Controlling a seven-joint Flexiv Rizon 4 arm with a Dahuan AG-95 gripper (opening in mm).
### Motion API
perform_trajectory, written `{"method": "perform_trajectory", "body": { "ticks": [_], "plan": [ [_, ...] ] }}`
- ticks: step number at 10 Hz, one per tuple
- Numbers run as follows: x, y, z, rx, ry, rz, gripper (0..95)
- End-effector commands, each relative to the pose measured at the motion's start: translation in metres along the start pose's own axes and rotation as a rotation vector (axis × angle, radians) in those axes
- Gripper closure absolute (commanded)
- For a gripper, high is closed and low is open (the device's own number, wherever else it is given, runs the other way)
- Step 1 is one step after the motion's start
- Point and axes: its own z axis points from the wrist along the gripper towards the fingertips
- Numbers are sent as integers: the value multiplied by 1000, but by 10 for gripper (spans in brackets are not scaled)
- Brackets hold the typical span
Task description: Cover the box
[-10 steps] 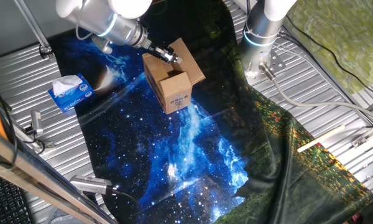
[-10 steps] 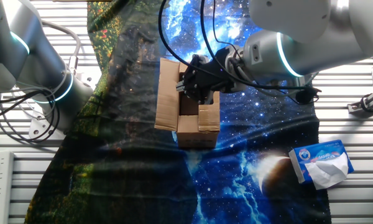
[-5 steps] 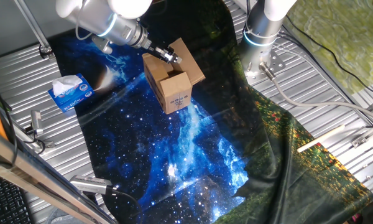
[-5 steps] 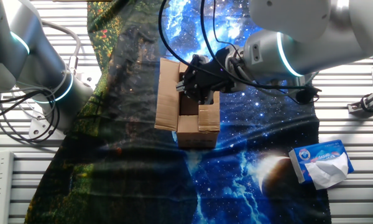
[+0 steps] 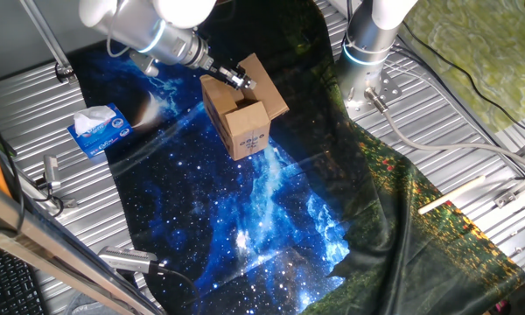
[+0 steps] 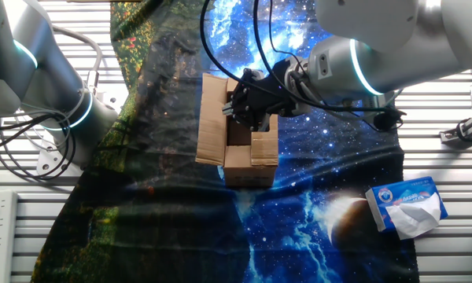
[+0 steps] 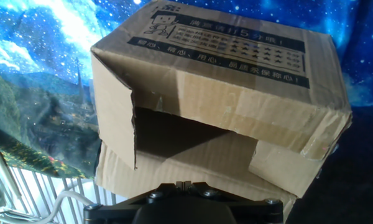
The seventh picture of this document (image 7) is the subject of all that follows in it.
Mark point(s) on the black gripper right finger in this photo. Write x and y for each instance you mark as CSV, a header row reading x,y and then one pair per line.
x,y
255,211

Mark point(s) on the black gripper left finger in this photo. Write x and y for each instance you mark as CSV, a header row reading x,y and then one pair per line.
x,y
124,208

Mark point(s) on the brown cardboard box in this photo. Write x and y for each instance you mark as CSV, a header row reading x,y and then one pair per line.
x,y
220,93

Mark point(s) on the dark forest print cloth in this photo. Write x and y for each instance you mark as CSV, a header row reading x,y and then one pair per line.
x,y
43,124

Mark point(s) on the blue galaxy print cloth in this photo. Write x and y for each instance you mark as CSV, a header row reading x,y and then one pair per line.
x,y
49,31

